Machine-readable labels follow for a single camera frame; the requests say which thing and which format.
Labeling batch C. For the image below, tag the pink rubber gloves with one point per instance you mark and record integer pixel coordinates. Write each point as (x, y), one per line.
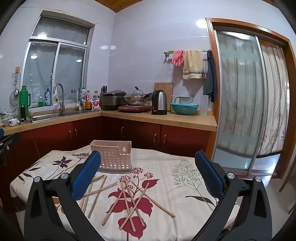
(177, 58)

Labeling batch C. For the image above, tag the grey rice cooker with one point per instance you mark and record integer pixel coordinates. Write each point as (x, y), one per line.
(111, 100)

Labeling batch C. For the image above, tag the blue dish soap bottle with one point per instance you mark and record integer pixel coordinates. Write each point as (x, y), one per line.
(47, 98)

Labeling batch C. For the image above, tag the wooden cutting board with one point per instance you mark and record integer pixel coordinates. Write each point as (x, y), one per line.
(165, 87)

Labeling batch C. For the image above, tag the clear lidded bottle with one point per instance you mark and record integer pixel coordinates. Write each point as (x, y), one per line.
(96, 95)

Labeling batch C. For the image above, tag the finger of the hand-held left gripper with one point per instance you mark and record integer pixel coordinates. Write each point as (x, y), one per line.
(10, 140)

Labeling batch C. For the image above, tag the striped curtain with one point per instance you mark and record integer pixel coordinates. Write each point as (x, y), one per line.
(275, 97)

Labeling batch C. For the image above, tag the wooden door frame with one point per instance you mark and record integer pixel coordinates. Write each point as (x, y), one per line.
(286, 92)

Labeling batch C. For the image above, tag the metal towel rail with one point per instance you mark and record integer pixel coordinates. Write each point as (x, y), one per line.
(166, 53)

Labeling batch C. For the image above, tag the dark vacuum bottle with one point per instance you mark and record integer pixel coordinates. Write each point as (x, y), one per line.
(22, 113)

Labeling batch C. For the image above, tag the steel electric kettle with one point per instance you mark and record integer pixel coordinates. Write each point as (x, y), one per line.
(160, 102)

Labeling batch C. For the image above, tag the amber cooking oil bottle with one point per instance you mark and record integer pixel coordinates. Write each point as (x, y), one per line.
(88, 104)

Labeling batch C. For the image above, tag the frosted sliding glass door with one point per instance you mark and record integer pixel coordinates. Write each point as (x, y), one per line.
(238, 92)

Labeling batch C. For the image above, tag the translucent white container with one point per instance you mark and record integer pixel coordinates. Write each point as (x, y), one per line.
(203, 105)

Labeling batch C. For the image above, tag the red and white bag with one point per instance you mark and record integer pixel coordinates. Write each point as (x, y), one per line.
(96, 104)

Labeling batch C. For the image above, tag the green thermos jug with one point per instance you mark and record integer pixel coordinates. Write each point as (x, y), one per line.
(23, 99)

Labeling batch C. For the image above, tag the red induction cooker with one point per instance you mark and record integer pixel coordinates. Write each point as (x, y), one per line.
(134, 109)

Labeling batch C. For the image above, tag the sliding kitchen window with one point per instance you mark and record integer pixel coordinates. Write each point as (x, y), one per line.
(69, 69)

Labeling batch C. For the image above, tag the steel wok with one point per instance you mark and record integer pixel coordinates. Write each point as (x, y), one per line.
(136, 100)

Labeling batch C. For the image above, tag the steel sink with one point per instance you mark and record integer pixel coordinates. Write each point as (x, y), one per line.
(50, 116)

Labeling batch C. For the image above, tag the white cleaner bottle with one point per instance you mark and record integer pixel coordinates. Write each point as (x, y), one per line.
(55, 98)

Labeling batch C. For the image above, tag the steel faucet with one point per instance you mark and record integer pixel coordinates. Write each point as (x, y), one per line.
(62, 109)

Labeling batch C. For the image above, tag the stack of white dishes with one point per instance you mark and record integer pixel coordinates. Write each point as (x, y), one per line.
(4, 119)

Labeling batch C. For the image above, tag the red kitchen cabinets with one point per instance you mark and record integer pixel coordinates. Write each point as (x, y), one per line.
(138, 136)

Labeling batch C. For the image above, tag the clear glass jar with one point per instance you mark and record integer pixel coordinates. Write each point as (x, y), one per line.
(73, 97)

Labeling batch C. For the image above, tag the pink perforated utensil basket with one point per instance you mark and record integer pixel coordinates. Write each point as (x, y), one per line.
(111, 157)

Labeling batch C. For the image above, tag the white seasoning bottle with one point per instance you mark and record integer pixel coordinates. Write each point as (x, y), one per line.
(84, 95)

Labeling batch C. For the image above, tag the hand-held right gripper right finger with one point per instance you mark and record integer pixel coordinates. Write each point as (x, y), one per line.
(209, 176)

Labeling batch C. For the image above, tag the small green bottle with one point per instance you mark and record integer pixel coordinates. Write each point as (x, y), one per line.
(41, 103)

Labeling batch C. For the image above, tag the pile of wooden chopsticks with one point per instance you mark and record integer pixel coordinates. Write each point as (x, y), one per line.
(129, 202)

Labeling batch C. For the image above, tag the white basin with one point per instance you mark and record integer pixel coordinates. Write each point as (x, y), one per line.
(183, 99)

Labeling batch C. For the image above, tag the beige towel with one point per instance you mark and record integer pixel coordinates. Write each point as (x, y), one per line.
(192, 64)

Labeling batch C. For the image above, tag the white floral bowl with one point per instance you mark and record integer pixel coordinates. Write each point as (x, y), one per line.
(13, 122)

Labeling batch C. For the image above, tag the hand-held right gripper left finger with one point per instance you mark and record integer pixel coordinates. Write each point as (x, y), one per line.
(85, 176)

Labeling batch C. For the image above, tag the teal plastic colander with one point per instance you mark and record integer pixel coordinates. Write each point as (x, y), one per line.
(185, 109)

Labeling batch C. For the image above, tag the floral tablecloth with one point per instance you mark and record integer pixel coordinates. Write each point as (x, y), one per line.
(161, 166)

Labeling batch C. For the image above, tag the grey hanging cloth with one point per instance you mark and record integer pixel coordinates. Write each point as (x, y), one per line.
(211, 81)

